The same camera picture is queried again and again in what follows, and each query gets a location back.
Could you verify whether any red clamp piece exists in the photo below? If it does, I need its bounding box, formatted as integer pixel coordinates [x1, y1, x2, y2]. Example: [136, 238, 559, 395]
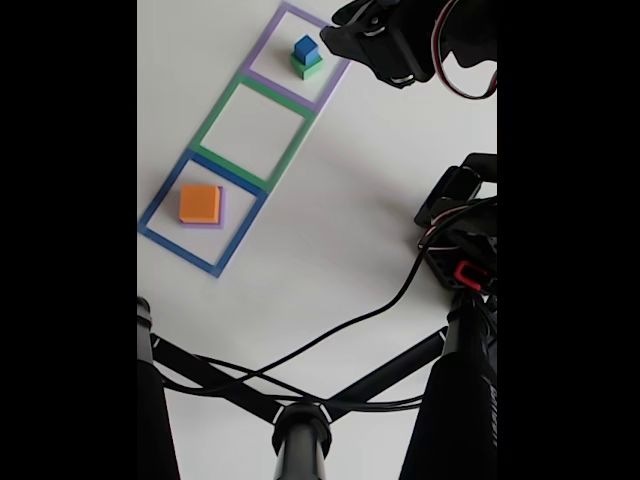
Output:
[453, 259, 489, 287]

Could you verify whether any purple tape square outline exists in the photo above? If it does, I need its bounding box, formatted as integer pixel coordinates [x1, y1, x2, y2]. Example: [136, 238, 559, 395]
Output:
[239, 1, 351, 112]

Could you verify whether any orange square block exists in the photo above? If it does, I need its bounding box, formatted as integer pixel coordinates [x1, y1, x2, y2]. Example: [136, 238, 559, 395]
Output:
[178, 183, 222, 225]

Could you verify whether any black tripod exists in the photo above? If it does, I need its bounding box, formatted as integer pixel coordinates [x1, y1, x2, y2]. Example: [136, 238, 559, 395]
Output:
[137, 295, 498, 480]

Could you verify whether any green square block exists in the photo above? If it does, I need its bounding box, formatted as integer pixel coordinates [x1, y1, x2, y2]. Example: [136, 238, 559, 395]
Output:
[289, 53, 325, 82]

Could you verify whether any green tape square outline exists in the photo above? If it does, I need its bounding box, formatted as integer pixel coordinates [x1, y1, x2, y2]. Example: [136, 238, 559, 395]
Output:
[188, 72, 316, 194]

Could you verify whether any blue tape square outline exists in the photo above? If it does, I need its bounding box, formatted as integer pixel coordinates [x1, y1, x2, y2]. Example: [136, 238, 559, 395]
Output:
[137, 148, 266, 279]

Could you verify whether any red white black servo cable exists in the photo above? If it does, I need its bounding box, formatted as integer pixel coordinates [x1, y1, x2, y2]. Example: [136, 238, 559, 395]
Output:
[428, 0, 498, 101]

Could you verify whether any small blue cube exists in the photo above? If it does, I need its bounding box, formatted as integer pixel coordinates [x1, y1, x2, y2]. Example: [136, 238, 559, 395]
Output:
[293, 34, 320, 66]

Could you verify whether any purple square block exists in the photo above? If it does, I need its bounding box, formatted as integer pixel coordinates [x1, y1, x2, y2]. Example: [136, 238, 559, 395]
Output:
[179, 186, 228, 230]

